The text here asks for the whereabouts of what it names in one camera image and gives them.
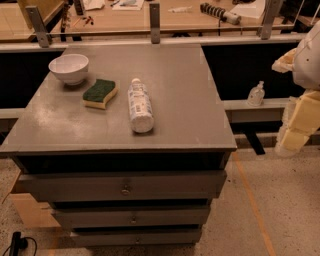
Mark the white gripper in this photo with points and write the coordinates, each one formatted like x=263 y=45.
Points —
x=308 y=63

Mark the blue labelled plastic bottle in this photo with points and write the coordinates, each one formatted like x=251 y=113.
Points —
x=140 y=108

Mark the clear sanitizer pump bottle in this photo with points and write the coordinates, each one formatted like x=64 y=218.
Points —
x=256 y=95

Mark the white ceramic bowl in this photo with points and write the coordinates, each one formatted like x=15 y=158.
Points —
x=72 y=69

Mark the middle grey drawer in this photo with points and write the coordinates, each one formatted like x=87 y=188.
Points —
x=99 y=218

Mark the grey drawer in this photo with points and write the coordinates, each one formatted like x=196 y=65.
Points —
x=90 y=187
x=99 y=218
x=137 y=237

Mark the grey drawer cabinet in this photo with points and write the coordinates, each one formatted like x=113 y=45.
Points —
x=57 y=134

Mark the bottom grey drawer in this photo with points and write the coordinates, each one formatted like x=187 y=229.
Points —
x=137 y=237

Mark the white paper sheet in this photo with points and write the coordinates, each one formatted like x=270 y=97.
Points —
x=130 y=5

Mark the green yellow sponge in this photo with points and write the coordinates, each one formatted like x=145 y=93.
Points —
x=99 y=94

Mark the top grey drawer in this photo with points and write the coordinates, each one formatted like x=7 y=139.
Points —
x=90 y=187

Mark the right metal bracket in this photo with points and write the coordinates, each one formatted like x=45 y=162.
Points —
x=272 y=9

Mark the metal bracket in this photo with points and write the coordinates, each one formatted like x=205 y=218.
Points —
x=154 y=13
x=42 y=36
x=272 y=9

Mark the black ribbed tool handle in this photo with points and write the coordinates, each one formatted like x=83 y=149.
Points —
x=220 y=13

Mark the middle metal bracket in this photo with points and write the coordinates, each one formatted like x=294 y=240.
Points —
x=154 y=13

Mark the left metal bracket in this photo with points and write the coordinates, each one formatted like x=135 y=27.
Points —
x=42 y=36

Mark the black power cable plug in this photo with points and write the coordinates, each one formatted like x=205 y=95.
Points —
x=19 y=243

